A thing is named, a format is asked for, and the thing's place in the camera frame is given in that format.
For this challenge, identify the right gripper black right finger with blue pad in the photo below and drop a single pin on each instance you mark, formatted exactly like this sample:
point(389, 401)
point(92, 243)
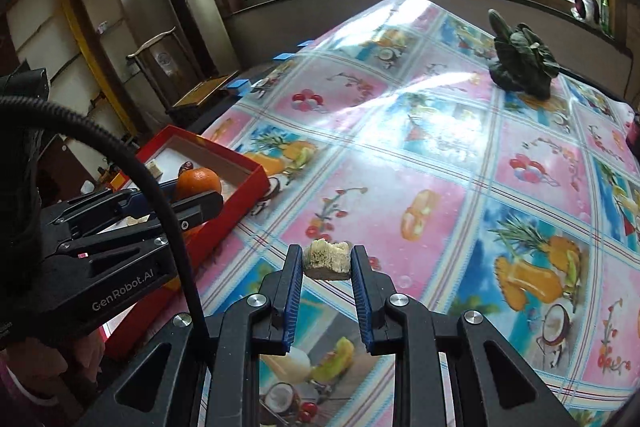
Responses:
point(395, 324)

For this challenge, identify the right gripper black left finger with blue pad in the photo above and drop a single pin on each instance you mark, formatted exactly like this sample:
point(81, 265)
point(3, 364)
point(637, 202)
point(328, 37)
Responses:
point(262, 323)

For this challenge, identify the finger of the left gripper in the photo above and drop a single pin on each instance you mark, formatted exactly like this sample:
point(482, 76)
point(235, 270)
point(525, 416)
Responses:
point(189, 213)
point(124, 203)

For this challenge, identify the orange tangerine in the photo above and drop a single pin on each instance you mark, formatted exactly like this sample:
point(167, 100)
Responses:
point(191, 182)

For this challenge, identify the pale sugarcane wedge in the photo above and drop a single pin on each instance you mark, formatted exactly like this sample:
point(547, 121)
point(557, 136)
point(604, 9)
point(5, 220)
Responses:
point(326, 261)

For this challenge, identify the large round sugarcane chunk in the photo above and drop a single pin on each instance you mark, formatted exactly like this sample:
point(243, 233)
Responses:
point(131, 221)

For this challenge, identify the beige sugarcane chunk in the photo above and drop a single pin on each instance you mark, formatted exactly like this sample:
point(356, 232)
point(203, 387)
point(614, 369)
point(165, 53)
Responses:
point(153, 168)

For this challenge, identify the person hand red sleeve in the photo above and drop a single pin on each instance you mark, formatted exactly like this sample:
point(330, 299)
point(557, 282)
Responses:
point(34, 367)

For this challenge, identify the red shallow box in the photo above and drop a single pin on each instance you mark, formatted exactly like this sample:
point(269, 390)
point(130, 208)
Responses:
point(243, 182)

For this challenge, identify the wooden stool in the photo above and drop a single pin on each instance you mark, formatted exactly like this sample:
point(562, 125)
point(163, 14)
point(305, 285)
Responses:
point(167, 65)

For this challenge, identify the colourful fruit print tablecloth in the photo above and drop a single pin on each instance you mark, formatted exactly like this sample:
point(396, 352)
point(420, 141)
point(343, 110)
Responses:
point(388, 132)

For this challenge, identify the tall white air conditioner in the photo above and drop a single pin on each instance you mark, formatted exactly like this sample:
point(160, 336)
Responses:
point(206, 36)

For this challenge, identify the dark green leafy vegetable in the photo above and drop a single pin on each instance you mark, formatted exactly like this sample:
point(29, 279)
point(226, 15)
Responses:
point(523, 63)

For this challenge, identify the green bottle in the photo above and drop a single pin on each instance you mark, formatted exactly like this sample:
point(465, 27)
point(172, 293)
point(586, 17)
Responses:
point(605, 17)

